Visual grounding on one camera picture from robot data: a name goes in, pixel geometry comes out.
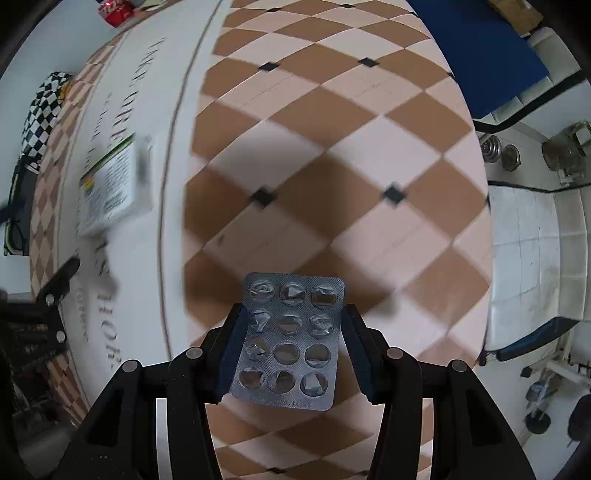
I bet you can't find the large silver blister pack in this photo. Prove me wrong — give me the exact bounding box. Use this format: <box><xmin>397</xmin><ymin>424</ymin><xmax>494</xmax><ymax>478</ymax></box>
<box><xmin>228</xmin><ymin>272</ymin><xmax>346</xmax><ymax>411</ymax></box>

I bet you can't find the metal dumbbell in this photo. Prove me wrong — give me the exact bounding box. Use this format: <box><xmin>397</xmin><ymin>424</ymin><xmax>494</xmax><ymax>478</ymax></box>
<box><xmin>479</xmin><ymin>134</ymin><xmax>522</xmax><ymax>172</ymax></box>

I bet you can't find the grey metal equipment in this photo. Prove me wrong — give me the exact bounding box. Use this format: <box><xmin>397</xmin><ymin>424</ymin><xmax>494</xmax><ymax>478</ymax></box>
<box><xmin>542</xmin><ymin>121</ymin><xmax>591</xmax><ymax>185</ymax></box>

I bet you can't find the green white medicine box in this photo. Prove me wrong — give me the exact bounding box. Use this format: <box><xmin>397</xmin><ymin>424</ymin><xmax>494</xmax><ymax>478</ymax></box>
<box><xmin>76</xmin><ymin>134</ymin><xmax>155</xmax><ymax>238</ymax></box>

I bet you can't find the white padded chair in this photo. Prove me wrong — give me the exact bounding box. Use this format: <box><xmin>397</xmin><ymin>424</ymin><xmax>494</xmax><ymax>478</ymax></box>
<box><xmin>475</xmin><ymin>180</ymin><xmax>591</xmax><ymax>365</ymax></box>

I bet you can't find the black white checkered bag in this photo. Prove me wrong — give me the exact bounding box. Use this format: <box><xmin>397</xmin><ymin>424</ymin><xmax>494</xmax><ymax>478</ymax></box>
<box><xmin>21</xmin><ymin>71</ymin><xmax>77</xmax><ymax>174</ymax></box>

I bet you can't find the patterned table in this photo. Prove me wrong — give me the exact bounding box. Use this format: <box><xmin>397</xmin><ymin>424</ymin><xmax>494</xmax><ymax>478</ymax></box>
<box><xmin>30</xmin><ymin>0</ymin><xmax>492</xmax><ymax>480</ymax></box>

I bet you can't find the cardboard box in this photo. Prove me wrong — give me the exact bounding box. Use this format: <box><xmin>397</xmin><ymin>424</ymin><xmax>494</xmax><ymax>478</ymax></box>
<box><xmin>489</xmin><ymin>0</ymin><xmax>544</xmax><ymax>37</ymax></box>

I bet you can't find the red packet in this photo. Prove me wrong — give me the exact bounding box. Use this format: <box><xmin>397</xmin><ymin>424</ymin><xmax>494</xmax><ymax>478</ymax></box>
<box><xmin>98</xmin><ymin>0</ymin><xmax>134</xmax><ymax>26</ymax></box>

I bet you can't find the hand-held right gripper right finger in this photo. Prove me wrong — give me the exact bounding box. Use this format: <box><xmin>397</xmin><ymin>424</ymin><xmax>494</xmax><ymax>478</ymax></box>
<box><xmin>339</xmin><ymin>304</ymin><xmax>539</xmax><ymax>480</ymax></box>

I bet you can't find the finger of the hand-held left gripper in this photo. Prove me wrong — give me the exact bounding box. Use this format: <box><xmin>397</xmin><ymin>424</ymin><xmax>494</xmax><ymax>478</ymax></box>
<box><xmin>9</xmin><ymin>305</ymin><xmax>69</xmax><ymax>344</ymax></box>
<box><xmin>34</xmin><ymin>256</ymin><xmax>81</xmax><ymax>305</ymax></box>

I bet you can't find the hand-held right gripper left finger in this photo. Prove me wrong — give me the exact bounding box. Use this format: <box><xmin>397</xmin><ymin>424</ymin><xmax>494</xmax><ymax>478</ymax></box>
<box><xmin>60</xmin><ymin>302</ymin><xmax>252</xmax><ymax>480</ymax></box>

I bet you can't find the blue chair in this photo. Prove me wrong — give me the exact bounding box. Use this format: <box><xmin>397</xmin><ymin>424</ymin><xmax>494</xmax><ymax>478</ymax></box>
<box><xmin>409</xmin><ymin>0</ymin><xmax>583</xmax><ymax>134</ymax></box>

